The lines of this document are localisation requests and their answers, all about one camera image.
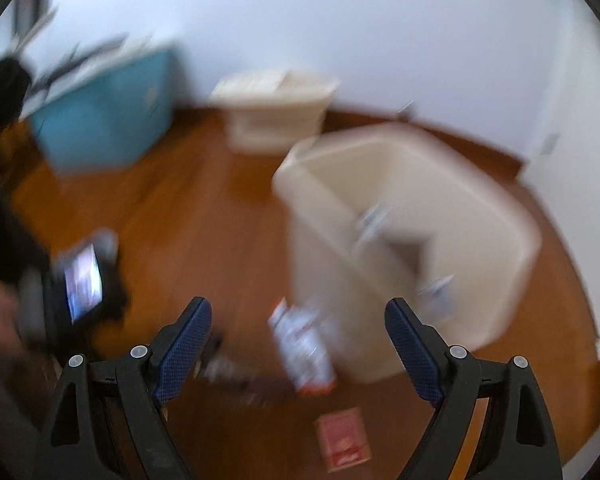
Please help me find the beige lidded bucket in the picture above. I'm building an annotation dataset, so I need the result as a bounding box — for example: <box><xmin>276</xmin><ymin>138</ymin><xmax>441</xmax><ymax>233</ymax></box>
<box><xmin>209</xmin><ymin>69</ymin><xmax>342</xmax><ymax>155</ymax></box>

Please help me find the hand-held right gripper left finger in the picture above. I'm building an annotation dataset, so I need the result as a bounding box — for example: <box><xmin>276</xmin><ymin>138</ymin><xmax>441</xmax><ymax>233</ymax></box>
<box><xmin>32</xmin><ymin>296</ymin><xmax>213</xmax><ymax>480</ymax></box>

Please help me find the red small box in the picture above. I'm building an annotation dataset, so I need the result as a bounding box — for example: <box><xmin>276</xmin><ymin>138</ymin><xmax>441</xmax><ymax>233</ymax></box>
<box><xmin>314</xmin><ymin>407</ymin><xmax>372</xmax><ymax>472</ymax></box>

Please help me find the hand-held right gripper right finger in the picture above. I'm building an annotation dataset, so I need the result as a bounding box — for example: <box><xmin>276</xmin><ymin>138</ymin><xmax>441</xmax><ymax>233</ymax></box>
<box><xmin>384</xmin><ymin>297</ymin><xmax>563</xmax><ymax>480</ymax></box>

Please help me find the white door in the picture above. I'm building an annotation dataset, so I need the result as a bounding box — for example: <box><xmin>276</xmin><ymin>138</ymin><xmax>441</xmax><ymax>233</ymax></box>
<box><xmin>520</xmin><ymin>0</ymin><xmax>600</xmax><ymax>361</ymax></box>

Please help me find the teal storage box white lid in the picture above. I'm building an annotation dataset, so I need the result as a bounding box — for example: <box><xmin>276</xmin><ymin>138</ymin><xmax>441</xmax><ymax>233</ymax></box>
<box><xmin>27</xmin><ymin>35</ymin><xmax>179</xmax><ymax>177</ymax></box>

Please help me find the beige plastic trash bin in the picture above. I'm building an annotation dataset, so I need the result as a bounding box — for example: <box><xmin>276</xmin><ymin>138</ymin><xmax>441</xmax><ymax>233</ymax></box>
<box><xmin>272</xmin><ymin>124</ymin><xmax>544</xmax><ymax>385</ymax></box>

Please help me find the silver snack wrapper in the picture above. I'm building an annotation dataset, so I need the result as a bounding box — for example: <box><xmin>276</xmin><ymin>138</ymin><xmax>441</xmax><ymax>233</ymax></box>
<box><xmin>268</xmin><ymin>299</ymin><xmax>339</xmax><ymax>397</ymax></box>

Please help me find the white carton box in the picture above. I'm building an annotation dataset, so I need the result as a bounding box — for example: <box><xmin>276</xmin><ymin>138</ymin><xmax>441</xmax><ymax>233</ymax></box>
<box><xmin>352</xmin><ymin>204</ymin><xmax>438</xmax><ymax>282</ymax></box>

